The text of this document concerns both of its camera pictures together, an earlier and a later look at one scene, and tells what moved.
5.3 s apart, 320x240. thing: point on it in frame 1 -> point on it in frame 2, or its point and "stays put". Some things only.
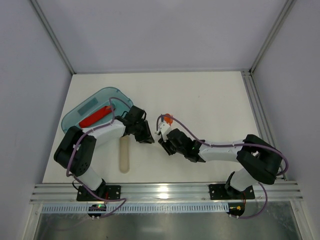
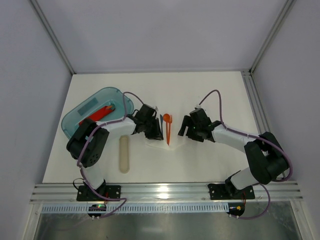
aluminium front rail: (288, 192) stays put
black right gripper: (170, 144) -> (190, 128)
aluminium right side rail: (260, 116) stays put
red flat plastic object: (95, 116) stays put
